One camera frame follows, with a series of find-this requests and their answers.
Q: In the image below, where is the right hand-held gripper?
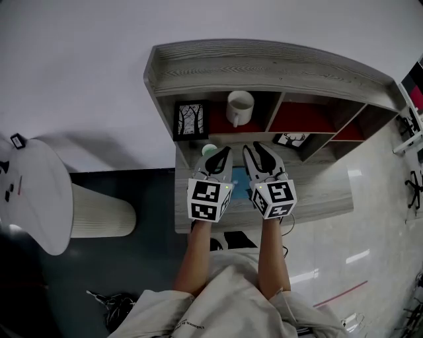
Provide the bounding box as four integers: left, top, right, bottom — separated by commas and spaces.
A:
243, 141, 297, 220

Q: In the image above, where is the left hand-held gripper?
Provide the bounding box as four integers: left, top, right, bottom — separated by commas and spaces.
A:
186, 147, 235, 224

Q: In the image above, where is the grey wooden shelf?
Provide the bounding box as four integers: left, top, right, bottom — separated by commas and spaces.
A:
143, 38, 408, 163

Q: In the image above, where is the person's left forearm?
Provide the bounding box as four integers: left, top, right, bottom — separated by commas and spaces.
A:
173, 219, 216, 298

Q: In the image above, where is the person's right forearm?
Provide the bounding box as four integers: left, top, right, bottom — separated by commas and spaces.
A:
257, 216, 292, 301

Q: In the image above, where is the blue mat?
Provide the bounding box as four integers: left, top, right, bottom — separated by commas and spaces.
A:
230, 166, 252, 201

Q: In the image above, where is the black framed deer picture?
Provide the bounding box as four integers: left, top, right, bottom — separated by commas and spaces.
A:
272, 132, 313, 151

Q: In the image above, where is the black framed tree picture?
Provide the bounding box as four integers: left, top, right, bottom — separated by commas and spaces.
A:
173, 99, 210, 143

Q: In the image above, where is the white mug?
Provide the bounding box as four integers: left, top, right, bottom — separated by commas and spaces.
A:
225, 90, 255, 129

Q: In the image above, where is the grey wooden desk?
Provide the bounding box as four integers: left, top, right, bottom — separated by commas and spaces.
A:
173, 141, 355, 234

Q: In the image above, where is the black and white shoe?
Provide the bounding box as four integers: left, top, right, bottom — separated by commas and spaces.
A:
209, 230, 259, 252

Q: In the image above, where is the person's white shirt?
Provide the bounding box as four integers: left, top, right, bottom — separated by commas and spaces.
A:
108, 247, 348, 338

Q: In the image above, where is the white side desk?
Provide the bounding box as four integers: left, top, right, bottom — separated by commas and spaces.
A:
392, 81, 423, 154

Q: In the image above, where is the black office chair base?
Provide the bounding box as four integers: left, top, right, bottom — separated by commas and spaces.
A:
404, 169, 423, 210

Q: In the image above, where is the red and black monitor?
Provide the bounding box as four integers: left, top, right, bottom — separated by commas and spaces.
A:
401, 56, 423, 112

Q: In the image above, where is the round white table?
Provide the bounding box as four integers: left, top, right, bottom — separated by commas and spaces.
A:
0, 137, 75, 257

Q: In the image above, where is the small black framed device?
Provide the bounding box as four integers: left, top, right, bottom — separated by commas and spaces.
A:
10, 132, 26, 150

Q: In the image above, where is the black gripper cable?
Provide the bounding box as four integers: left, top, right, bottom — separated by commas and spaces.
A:
280, 213, 297, 237

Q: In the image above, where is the ribbed white table pedestal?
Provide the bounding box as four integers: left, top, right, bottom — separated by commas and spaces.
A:
70, 182, 137, 239

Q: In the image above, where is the bundle of black cables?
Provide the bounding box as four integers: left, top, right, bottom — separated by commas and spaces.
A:
402, 273, 423, 338

